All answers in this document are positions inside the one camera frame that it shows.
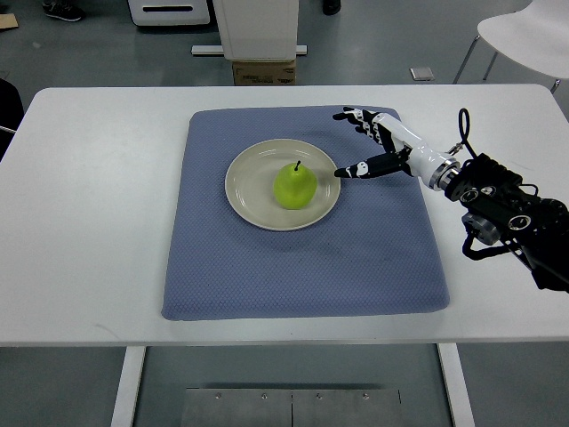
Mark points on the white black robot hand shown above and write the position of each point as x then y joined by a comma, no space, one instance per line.
404,151

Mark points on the green pear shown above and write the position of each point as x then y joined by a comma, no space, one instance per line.
294,186

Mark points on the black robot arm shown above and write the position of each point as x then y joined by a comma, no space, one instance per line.
503,218

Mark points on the small grey floor plate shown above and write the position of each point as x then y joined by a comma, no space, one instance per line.
422,74

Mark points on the beige round plate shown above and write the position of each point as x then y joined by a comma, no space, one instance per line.
249,184

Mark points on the black sneaker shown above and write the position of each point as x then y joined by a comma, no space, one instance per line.
331,7

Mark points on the white chair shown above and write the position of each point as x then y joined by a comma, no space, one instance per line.
535,37

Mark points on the cardboard box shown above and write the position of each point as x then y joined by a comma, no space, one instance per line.
264,73

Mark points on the white cabinet panel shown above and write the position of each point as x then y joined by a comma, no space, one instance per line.
255,31

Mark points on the white right table leg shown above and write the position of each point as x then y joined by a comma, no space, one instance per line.
455,385

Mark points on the white table leg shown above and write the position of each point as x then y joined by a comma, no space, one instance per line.
455,385
128,387

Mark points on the white device with slot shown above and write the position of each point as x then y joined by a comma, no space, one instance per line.
155,13

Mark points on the white left table leg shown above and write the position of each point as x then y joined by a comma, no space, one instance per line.
128,387

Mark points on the black object at left edge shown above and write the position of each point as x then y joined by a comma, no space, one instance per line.
12,113

